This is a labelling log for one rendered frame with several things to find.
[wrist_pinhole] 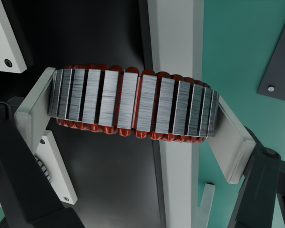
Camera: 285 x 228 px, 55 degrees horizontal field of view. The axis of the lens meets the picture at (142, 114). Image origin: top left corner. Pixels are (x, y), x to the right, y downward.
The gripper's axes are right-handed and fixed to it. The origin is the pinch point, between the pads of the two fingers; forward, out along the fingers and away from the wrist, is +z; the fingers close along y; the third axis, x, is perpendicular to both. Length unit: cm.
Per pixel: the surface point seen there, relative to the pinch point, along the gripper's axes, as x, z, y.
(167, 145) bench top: -9.6, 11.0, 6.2
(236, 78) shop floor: -20, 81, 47
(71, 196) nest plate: -24.7, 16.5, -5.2
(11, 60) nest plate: -2.4, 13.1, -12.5
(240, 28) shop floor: -2, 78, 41
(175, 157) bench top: -11.2, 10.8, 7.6
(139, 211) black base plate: -22.8, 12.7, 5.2
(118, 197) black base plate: -21.4, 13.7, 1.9
